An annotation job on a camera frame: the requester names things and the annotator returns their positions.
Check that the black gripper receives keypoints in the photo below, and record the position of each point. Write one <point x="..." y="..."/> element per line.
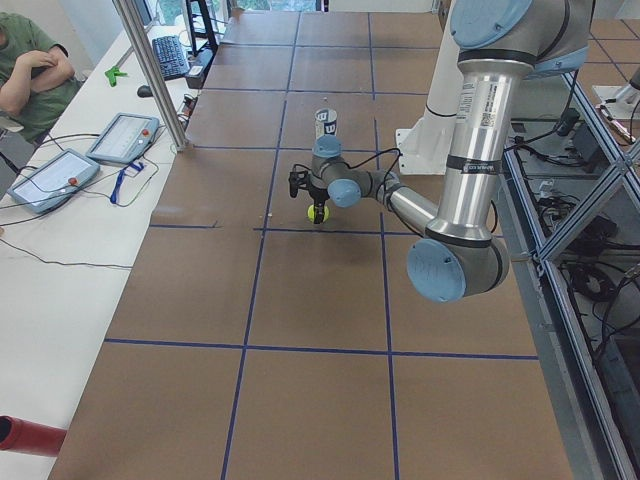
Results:
<point x="317" y="192"/>

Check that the yellow tennis ball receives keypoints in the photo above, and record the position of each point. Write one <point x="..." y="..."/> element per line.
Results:
<point x="318" y="214"/>

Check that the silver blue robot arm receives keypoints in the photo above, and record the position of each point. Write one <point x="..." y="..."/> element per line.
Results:
<point x="501" y="43"/>

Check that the clear tennis ball can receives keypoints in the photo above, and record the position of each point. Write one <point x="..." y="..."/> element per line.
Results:
<point x="325" y="122"/>

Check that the black keyboard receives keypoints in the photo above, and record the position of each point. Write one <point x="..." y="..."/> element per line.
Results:
<point x="170" y="55"/>

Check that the grey teach pendant far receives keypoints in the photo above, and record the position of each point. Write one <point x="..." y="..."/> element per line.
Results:
<point x="124" y="139"/>

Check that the grey teach pendant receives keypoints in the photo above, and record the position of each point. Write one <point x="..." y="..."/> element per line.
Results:
<point x="56" y="181"/>
<point x="124" y="139"/>

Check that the black computer mouse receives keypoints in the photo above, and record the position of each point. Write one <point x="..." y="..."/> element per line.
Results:
<point x="144" y="91"/>

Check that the green plastic clamp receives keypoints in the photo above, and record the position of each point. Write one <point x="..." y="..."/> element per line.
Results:
<point x="113" y="74"/>

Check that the grey teach pendant near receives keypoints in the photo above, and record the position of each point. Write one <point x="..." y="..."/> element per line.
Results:
<point x="56" y="181"/>

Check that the person in green shirt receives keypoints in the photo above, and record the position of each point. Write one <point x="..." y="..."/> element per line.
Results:
<point x="38" y="81"/>

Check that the red cylinder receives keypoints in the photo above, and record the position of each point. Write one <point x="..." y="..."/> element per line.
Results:
<point x="26" y="437"/>

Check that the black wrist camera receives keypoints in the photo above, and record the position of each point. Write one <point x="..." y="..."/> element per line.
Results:
<point x="298" y="180"/>

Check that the aluminium frame rail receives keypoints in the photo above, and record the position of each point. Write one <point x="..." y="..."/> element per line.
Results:
<point x="569" y="202"/>

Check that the aluminium frame post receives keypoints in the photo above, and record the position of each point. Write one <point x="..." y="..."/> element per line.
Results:
<point x="141" y="45"/>

